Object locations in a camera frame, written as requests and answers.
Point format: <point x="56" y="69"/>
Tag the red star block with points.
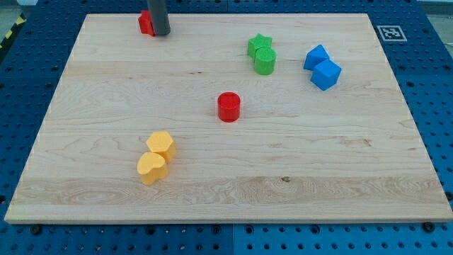
<point x="145" y="23"/>

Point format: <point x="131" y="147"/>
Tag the green star block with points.
<point x="256" y="43"/>

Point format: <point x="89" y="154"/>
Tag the red cylinder block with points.
<point x="228" y="106"/>

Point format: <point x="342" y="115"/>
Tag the light wooden board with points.
<point x="297" y="154"/>

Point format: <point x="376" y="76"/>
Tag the yellow hexagon block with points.
<point x="163" y="144"/>

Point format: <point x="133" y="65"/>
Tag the green cylinder block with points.
<point x="264" y="61"/>

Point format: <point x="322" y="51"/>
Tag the yellow heart block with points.
<point x="151" y="167"/>

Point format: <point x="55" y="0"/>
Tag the blue cube block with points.
<point x="325" y="74"/>

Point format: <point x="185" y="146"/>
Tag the blue triangular block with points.
<point x="315" y="56"/>

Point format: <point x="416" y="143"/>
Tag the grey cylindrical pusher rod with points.
<point x="159" y="17"/>

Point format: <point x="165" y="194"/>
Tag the white fiducial marker tag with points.
<point x="391" y="33"/>

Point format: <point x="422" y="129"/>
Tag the black bolt front left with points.
<point x="36" y="230"/>

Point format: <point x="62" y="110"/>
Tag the black bolt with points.
<point x="428" y="227"/>
<point x="36" y="230"/>

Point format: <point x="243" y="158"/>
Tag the black bolt front right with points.
<point x="428" y="227"/>

